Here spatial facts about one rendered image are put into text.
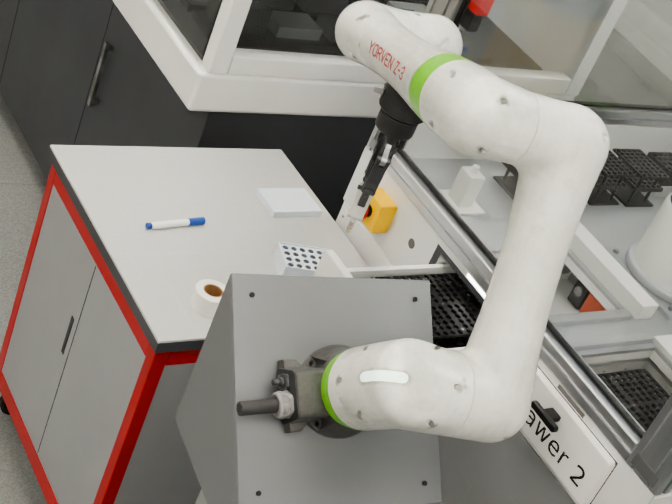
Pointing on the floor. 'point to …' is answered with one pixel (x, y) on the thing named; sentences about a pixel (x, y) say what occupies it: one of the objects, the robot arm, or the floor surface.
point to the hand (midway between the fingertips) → (361, 201)
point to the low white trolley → (133, 308)
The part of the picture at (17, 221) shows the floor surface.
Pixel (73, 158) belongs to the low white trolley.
